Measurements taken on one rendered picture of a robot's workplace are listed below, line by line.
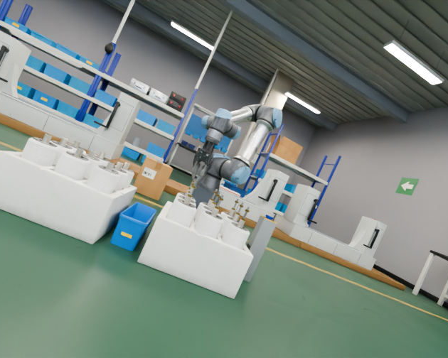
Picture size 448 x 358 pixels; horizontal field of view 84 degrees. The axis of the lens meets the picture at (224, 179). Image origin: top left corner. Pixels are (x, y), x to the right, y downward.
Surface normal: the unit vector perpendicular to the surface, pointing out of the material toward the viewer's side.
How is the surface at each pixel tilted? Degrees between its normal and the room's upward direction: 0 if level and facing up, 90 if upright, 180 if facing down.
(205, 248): 90
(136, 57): 90
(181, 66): 90
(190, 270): 90
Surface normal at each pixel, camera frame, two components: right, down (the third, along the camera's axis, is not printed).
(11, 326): 0.42, -0.91
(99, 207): 0.13, 0.06
